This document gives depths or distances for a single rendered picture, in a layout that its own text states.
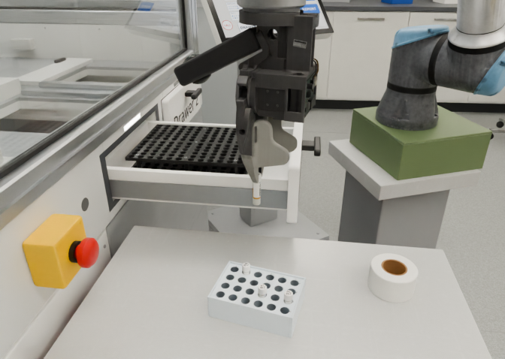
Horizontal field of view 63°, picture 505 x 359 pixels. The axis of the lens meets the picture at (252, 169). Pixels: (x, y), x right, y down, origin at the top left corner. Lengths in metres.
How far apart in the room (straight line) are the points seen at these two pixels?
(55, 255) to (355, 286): 0.44
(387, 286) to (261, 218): 1.46
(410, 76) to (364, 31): 2.74
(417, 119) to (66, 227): 0.80
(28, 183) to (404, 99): 0.81
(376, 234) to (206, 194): 0.55
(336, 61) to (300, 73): 3.31
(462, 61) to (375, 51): 2.86
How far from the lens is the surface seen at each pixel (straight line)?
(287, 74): 0.46
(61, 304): 0.70
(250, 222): 2.06
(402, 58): 1.04
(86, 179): 0.71
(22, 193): 0.59
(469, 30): 0.96
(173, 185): 0.74
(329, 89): 3.83
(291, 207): 0.70
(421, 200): 1.15
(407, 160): 1.02
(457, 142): 1.08
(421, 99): 1.06
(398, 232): 1.17
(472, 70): 0.98
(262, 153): 0.51
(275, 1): 0.45
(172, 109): 1.04
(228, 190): 0.71
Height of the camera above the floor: 1.22
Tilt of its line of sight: 27 degrees down
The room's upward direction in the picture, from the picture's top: straight up
